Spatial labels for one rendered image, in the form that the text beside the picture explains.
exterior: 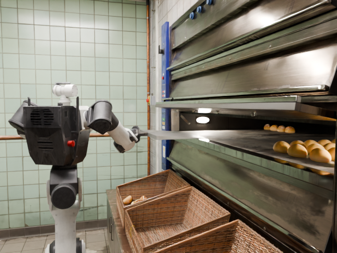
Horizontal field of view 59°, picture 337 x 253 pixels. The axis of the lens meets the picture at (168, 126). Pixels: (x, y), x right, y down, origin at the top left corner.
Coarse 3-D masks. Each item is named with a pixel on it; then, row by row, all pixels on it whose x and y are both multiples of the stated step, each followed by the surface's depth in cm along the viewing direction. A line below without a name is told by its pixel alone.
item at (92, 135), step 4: (0, 136) 195; (4, 136) 196; (8, 136) 197; (12, 136) 197; (16, 136) 198; (92, 136) 212; (96, 136) 213; (100, 136) 214; (104, 136) 215; (108, 136) 215; (0, 140) 196
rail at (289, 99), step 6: (276, 96) 98; (282, 96) 95; (288, 96) 92; (294, 96) 89; (300, 96) 89; (156, 102) 257; (162, 102) 237; (168, 102) 220; (174, 102) 207; (180, 102) 194; (186, 102) 183; (192, 102) 173; (198, 102) 163; (204, 102) 155; (210, 102) 148; (216, 102) 141; (222, 102) 135; (228, 102) 130; (234, 102) 125; (240, 102) 120; (246, 102) 115; (252, 102) 111; (258, 102) 108; (264, 102) 104; (300, 102) 89
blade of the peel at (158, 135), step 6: (150, 132) 252; (156, 132) 252; (162, 132) 252; (168, 132) 252; (174, 132) 252; (180, 132) 252; (156, 138) 199; (162, 138) 200; (168, 138) 201; (174, 138) 202; (180, 138) 203; (186, 138) 205; (192, 138) 206; (198, 138) 207
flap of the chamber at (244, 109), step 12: (168, 108) 242; (180, 108) 206; (192, 108) 179; (204, 108) 158; (216, 108) 141; (228, 108) 129; (240, 108) 119; (252, 108) 110; (264, 108) 103; (276, 108) 97; (288, 108) 91; (300, 108) 89; (312, 108) 90
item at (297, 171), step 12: (204, 144) 194; (216, 144) 177; (240, 156) 149; (252, 156) 138; (264, 156) 135; (276, 168) 121; (288, 168) 114; (300, 168) 109; (312, 168) 109; (312, 180) 102; (324, 180) 97
